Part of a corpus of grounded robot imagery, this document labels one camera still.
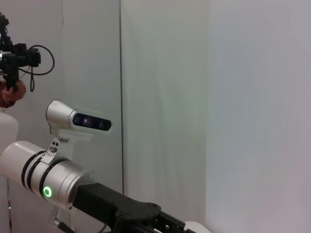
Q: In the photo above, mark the black handheld camera rig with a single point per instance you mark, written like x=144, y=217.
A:
x=14, y=60

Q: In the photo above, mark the person's hand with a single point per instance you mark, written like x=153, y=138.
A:
x=11, y=97

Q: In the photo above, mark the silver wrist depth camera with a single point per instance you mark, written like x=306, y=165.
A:
x=63, y=114

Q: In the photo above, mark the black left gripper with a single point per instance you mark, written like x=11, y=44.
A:
x=116, y=208

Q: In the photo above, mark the white rounded robot part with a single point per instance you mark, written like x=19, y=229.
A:
x=196, y=228

